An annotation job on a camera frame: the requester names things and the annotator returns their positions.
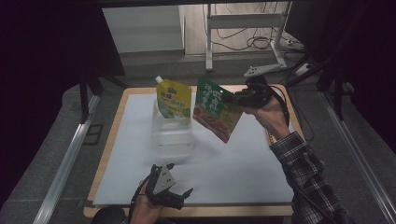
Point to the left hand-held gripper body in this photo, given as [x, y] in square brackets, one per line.
[163, 183]

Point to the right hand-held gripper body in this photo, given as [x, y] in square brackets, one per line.
[257, 93]

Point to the green and red sauce packet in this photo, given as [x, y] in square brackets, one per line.
[214, 112]

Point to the clear plastic container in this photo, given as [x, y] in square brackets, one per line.
[172, 137]

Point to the yellow spouted pouch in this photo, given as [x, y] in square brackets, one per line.
[174, 98]

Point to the person's right hand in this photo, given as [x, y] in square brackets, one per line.
[271, 118]

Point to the person's left hand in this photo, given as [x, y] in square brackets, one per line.
[144, 211]

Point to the white table mat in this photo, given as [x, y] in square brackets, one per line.
[233, 174]

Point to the white power strip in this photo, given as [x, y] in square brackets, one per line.
[302, 70]

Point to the person's left leg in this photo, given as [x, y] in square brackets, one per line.
[107, 216]

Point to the black metal stand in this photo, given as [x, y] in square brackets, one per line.
[84, 99]
[337, 93]

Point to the black floor plate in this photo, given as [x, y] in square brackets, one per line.
[93, 134]

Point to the white board panel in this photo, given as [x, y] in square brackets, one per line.
[143, 29]

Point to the dark curtain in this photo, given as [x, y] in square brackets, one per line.
[40, 77]
[373, 62]

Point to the white metal desk frame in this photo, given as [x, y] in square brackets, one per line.
[246, 21]

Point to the aluminium rail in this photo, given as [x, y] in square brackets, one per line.
[67, 161]
[358, 155]

